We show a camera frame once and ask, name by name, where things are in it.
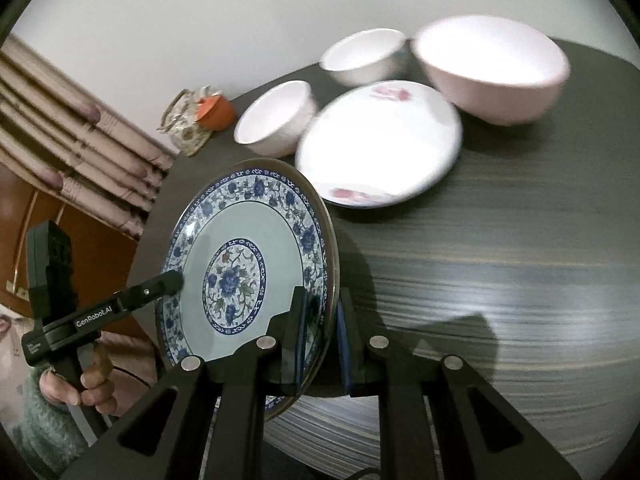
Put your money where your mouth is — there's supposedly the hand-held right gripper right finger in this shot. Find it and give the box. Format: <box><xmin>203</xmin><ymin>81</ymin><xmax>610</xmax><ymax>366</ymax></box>
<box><xmin>335</xmin><ymin>301</ymin><xmax>583</xmax><ymax>480</ymax></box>

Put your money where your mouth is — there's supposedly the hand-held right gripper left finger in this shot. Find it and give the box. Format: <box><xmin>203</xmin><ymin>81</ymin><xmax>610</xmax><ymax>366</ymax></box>
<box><xmin>65</xmin><ymin>286</ymin><xmax>322</xmax><ymax>480</ymax></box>

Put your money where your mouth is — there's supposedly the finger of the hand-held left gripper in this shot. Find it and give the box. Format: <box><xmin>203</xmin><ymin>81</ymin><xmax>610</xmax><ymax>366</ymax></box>
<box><xmin>122</xmin><ymin>270</ymin><xmax>184</xmax><ymax>312</ymax></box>

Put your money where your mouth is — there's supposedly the small white bowl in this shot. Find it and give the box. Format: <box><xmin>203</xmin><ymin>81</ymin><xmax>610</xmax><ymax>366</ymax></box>
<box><xmin>234</xmin><ymin>80</ymin><xmax>319</xmax><ymax>157</ymax></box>

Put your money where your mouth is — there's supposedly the white plate with pink flowers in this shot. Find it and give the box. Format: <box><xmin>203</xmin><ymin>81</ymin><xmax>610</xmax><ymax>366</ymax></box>
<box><xmin>295</xmin><ymin>81</ymin><xmax>463</xmax><ymax>209</ymax></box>

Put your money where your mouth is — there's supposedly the medium white bowl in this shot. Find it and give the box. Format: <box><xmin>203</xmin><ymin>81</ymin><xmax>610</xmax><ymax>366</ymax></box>
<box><xmin>320</xmin><ymin>29</ymin><xmax>409</xmax><ymax>86</ymax></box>

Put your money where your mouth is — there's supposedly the person's left forearm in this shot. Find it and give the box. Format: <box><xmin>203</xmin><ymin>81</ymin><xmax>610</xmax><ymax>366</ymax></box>
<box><xmin>9</xmin><ymin>364</ymin><xmax>98</xmax><ymax>480</ymax></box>

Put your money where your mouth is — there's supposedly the person's left hand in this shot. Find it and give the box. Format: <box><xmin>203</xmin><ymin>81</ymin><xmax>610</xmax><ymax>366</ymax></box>
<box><xmin>39</xmin><ymin>342</ymin><xmax>115</xmax><ymax>407</ymax></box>

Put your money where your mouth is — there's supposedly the wooden cabinet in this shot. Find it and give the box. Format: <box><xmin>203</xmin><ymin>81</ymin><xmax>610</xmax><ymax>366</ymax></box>
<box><xmin>0</xmin><ymin>164</ymin><xmax>147</xmax><ymax>313</ymax></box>

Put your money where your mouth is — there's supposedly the pleated patterned curtain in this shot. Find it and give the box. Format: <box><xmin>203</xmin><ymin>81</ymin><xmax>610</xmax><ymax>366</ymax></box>
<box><xmin>0</xmin><ymin>34</ymin><xmax>176</xmax><ymax>241</ymax></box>

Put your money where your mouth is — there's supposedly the floral ceramic teapot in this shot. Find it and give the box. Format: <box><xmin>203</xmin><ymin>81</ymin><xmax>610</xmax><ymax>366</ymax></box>
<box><xmin>159</xmin><ymin>87</ymin><xmax>224</xmax><ymax>157</ymax></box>

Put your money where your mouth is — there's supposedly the orange lidded cup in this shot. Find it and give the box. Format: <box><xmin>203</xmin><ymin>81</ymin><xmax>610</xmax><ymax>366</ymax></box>
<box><xmin>196</xmin><ymin>91</ymin><xmax>238</xmax><ymax>133</ymax></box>

